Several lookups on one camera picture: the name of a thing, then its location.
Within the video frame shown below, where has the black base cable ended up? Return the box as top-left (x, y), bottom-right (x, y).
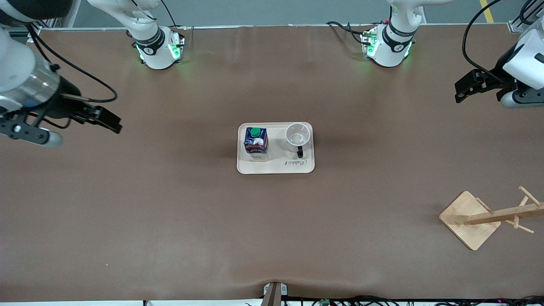
top-left (159, 0), bottom-right (179, 29)
top-left (326, 21), bottom-right (368, 45)

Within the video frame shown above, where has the black left base cable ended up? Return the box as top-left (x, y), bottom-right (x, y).
top-left (326, 21), bottom-right (368, 45)

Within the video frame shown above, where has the white smiley mug black handle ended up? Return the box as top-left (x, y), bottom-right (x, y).
top-left (285, 122), bottom-right (310, 159)

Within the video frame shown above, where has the cream rabbit print tray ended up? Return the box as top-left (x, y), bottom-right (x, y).
top-left (237, 122), bottom-right (315, 175)

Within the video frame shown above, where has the black right base cable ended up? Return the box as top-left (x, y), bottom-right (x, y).
top-left (159, 0), bottom-right (179, 29)

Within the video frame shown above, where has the wooden mug stand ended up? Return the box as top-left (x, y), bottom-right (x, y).
top-left (439, 186), bottom-right (544, 251)

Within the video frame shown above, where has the blue milk carton green cap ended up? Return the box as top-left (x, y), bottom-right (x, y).
top-left (243, 126), bottom-right (269, 163)

